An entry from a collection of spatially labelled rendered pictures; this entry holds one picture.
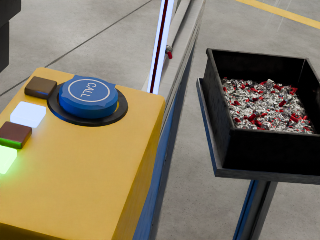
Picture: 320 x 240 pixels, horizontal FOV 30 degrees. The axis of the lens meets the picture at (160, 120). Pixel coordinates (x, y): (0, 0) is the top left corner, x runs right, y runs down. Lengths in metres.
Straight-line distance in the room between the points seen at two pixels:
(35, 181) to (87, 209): 0.04
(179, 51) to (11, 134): 0.61
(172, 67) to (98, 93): 0.51
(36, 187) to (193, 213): 1.60
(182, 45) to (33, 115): 0.61
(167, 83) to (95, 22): 2.12
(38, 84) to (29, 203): 0.11
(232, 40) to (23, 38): 1.02
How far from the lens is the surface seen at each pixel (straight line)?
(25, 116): 0.39
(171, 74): 0.89
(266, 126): 0.83
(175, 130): 1.34
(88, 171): 0.36
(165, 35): 0.64
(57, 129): 0.39
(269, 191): 0.88
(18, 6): 1.11
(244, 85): 0.94
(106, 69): 2.57
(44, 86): 0.42
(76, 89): 0.41
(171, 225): 1.87
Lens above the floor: 1.30
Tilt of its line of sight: 34 degrees down
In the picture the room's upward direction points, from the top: 10 degrees clockwise
